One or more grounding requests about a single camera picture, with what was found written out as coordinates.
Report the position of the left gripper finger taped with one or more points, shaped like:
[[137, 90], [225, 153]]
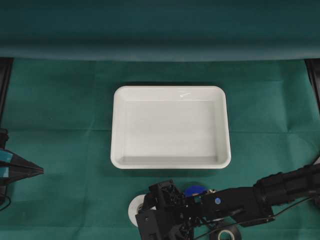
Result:
[[9, 175], [10, 159]]

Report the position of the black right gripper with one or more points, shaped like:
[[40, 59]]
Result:
[[167, 214]]

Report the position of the blue tape roll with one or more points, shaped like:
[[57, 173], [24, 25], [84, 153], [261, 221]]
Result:
[[195, 190]]

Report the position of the white tape roll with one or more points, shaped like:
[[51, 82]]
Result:
[[134, 207]]

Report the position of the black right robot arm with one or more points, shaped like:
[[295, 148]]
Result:
[[250, 206]]

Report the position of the black tape roll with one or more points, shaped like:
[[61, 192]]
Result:
[[227, 233]]

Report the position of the white plastic tray case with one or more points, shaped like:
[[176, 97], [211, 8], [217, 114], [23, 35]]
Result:
[[170, 127]]

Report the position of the black left frame post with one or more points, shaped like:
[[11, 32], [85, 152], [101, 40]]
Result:
[[6, 64]]

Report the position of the black frame post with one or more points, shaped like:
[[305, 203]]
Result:
[[313, 70], [6, 64]]

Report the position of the black right frame post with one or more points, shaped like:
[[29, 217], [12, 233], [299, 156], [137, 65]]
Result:
[[313, 70]]

